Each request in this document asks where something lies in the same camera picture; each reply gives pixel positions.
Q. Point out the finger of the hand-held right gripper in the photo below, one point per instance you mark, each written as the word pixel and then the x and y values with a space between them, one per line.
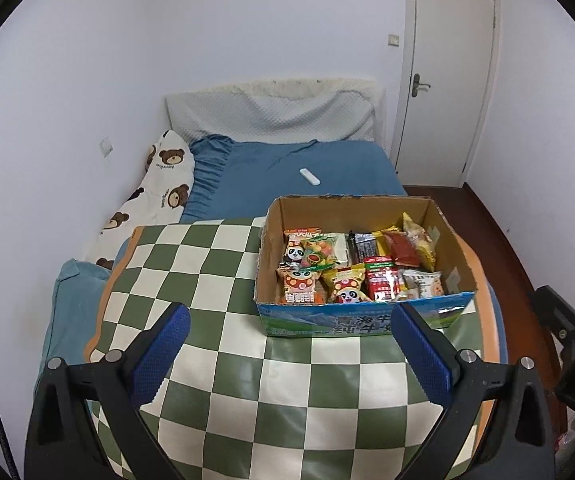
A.
pixel 562 317

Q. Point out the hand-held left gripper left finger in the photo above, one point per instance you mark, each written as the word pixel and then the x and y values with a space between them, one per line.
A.
pixel 162 350

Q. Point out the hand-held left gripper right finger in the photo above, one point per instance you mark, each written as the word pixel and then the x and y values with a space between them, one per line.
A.
pixel 422 355

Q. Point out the white cookie packet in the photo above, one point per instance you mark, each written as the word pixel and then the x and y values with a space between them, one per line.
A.
pixel 425 284

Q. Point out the red white green snack packet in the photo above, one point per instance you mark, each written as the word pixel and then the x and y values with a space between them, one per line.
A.
pixel 382 277

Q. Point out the yellow panda snack packet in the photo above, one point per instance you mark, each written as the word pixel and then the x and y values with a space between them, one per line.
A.
pixel 350 285

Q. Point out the cardboard box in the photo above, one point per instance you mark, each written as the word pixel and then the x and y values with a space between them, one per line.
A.
pixel 317 317

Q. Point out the yellow pastry bag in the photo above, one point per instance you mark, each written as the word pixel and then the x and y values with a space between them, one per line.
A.
pixel 417 237

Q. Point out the black yellow snack packet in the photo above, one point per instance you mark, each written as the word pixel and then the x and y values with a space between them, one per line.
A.
pixel 365 247

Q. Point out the orange panda snack packet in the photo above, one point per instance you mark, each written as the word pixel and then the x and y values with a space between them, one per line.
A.
pixel 295 252
pixel 297 285

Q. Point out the colourful candy packet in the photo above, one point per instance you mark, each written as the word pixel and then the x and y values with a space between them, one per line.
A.
pixel 325 250

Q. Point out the green checkered tablecloth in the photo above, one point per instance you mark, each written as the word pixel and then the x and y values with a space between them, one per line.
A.
pixel 207 280

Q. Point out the light blue cloth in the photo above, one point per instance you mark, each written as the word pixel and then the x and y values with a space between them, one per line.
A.
pixel 72 305

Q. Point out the bear print pillow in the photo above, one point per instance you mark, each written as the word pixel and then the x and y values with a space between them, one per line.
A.
pixel 162 175

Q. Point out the white remote control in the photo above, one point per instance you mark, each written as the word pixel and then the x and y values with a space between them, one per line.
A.
pixel 309 176

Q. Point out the blue bed sheet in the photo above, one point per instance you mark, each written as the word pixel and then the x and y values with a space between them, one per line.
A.
pixel 277 170

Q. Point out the white door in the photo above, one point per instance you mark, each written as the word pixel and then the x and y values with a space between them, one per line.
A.
pixel 447 75

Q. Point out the white quilted headboard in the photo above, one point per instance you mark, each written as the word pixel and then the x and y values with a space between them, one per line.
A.
pixel 267 110

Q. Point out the white wall switch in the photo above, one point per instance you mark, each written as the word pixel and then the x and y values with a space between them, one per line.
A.
pixel 106 147
pixel 393 40

